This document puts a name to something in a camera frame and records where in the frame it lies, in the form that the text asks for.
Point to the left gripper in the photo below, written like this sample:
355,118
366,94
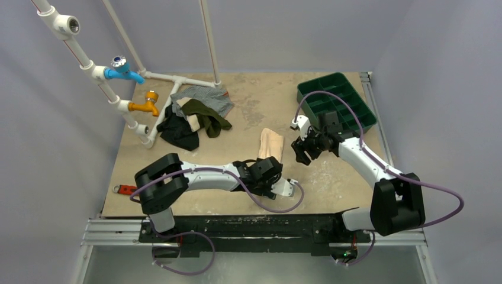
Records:
266,190

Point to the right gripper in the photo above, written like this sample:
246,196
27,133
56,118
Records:
308,144

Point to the beige underwear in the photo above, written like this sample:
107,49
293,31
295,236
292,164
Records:
271,145

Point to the green compartment tray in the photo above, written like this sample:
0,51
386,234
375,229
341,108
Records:
338,84

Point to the dark green underwear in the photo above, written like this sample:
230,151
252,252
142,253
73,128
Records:
200,116

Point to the black underwear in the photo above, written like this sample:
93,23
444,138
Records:
177,131

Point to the striped grey underwear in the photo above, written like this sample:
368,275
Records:
217,99

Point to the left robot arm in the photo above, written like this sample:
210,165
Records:
161,183

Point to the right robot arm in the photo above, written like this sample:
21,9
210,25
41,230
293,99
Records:
397,199

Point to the orange tap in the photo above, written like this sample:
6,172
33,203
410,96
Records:
149,106

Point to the blue tap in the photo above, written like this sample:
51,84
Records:
120,69

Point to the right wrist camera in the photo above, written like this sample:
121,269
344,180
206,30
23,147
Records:
302,124

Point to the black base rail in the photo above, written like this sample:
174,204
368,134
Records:
315,234

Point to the adjustable wrench red handle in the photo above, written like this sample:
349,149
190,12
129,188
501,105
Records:
124,189

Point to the white PVC pipe frame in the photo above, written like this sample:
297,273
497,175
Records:
141,119

